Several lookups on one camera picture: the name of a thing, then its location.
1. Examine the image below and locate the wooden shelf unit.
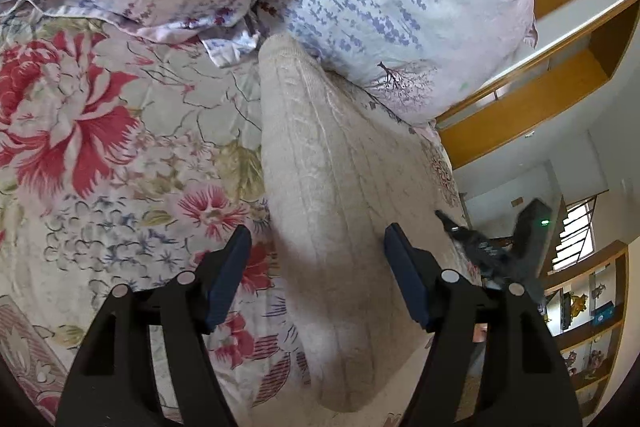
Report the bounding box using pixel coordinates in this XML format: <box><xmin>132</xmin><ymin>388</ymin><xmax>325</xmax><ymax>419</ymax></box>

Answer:
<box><xmin>542</xmin><ymin>241</ymin><xmax>632</xmax><ymax>423</ymax></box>

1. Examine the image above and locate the blue floral pillow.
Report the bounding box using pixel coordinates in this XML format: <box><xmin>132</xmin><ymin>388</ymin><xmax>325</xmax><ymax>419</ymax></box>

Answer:
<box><xmin>257</xmin><ymin>0</ymin><xmax>538</xmax><ymax>128</ymax></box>

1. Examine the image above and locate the beige cable-knit sweater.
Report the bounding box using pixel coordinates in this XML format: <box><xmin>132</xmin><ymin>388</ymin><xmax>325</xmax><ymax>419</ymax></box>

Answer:
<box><xmin>257</xmin><ymin>32</ymin><xmax>483</xmax><ymax>414</ymax></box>

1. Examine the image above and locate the floral bed sheet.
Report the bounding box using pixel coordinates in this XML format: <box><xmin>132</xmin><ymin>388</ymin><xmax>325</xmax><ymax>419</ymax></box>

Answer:
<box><xmin>0</xmin><ymin>14</ymin><xmax>468</xmax><ymax>427</ymax></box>

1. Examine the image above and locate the wooden headboard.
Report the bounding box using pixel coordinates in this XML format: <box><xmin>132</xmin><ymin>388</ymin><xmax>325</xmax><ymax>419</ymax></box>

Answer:
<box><xmin>435</xmin><ymin>0</ymin><xmax>640</xmax><ymax>170</ymax></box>

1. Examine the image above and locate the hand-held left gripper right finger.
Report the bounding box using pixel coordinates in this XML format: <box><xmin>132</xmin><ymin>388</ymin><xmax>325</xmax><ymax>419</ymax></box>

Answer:
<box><xmin>384</xmin><ymin>223</ymin><xmax>583</xmax><ymax>427</ymax></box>

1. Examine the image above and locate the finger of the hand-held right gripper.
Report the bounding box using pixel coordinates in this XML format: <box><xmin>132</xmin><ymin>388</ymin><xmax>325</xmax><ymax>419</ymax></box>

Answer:
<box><xmin>434</xmin><ymin>208</ymin><xmax>501</xmax><ymax>280</ymax></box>

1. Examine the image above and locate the yellow figurine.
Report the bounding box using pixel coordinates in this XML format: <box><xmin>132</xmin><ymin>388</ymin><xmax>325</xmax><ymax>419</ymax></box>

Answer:
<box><xmin>567</xmin><ymin>293</ymin><xmax>592</xmax><ymax>319</ymax></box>

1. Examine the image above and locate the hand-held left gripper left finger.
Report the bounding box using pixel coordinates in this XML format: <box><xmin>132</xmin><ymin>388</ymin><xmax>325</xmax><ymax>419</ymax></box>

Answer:
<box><xmin>54</xmin><ymin>224</ymin><xmax>253</xmax><ymax>427</ymax></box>

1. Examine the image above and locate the blue box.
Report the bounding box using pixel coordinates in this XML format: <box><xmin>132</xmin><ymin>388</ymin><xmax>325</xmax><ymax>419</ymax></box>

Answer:
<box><xmin>592</xmin><ymin>302</ymin><xmax>617</xmax><ymax>324</ymax></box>

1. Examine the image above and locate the window with metal bars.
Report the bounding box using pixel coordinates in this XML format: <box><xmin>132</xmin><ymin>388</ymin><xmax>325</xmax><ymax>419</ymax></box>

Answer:
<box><xmin>552</xmin><ymin>194</ymin><xmax>599</xmax><ymax>273</ymax></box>

